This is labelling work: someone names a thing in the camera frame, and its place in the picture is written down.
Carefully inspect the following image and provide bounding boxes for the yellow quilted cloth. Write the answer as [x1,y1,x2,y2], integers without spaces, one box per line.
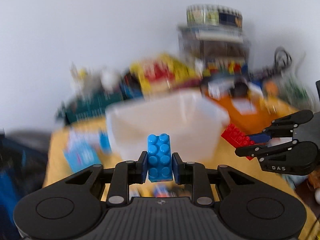
[43,117,319,239]

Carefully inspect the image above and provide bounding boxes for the dark blue bag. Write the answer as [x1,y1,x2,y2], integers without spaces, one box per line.
[1,130,51,239]

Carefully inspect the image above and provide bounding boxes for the white egg shaped object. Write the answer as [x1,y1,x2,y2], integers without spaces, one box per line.
[100,69,121,91]

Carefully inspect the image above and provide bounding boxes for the red large building brick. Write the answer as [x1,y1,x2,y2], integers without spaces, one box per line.
[221,124,255,148]

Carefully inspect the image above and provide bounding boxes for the round patterned tin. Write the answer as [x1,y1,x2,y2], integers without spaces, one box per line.
[186,4,243,29]

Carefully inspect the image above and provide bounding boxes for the black small device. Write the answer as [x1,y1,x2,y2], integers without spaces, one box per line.
[230,81,249,98]

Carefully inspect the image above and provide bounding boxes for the yellow red snack bag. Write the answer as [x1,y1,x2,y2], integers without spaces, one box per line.
[130,53,202,96]

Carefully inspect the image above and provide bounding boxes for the white plastic storage bin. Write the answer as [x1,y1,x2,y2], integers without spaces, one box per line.
[106,89,230,162]

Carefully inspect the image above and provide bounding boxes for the light blue studded brick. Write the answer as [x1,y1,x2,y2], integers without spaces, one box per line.
[147,133,173,183]

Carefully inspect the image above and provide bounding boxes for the light blue cardboard box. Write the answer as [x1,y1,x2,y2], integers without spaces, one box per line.
[64,142,101,173]

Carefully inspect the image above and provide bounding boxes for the orange gift box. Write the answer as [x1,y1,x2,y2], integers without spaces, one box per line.
[204,92,298,134]

